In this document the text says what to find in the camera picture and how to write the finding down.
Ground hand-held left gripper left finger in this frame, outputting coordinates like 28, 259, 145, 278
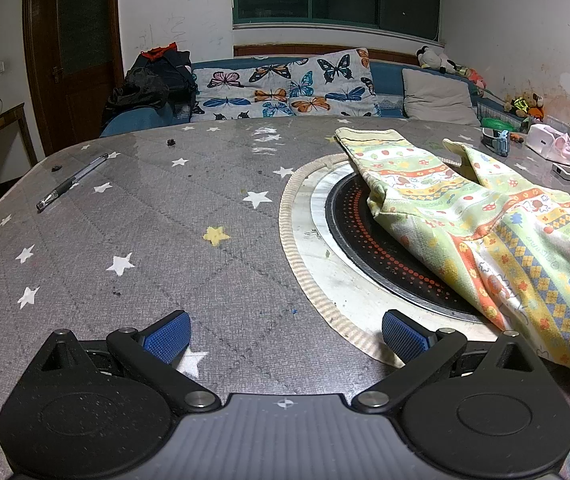
35, 310, 221, 415

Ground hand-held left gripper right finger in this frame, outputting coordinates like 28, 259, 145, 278
352, 309, 540, 415

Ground patterned yellow-green children's pants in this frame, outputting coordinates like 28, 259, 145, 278
334, 127, 570, 379

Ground pile of black clothes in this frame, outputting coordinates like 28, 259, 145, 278
102, 49, 201, 124

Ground round built-in induction cooker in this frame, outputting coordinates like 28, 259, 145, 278
310, 162, 506, 342

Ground grey star-print tablecloth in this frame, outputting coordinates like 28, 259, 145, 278
0, 115, 570, 480

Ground black ballpoint pen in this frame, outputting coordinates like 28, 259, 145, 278
36, 152, 110, 212

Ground small blue grey device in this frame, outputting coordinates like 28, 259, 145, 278
482, 127, 512, 156

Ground grey pillow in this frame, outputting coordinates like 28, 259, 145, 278
401, 68, 481, 127

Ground white and pink pouch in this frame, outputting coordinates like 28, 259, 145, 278
526, 122, 570, 167

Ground blue sofa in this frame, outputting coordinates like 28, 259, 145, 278
99, 57, 528, 138

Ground yellow-green toy figure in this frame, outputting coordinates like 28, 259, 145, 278
504, 94, 546, 121

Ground wooden side table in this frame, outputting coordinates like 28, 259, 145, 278
0, 102, 39, 209

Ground pink plush toy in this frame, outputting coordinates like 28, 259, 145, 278
459, 66, 488, 89

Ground butterfly-print cushion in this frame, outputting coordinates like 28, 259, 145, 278
192, 48, 382, 122

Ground black-and-white plush toy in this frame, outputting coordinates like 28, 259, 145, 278
416, 46, 458, 74

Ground dark wooden door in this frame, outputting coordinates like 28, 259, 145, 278
22, 0, 126, 158

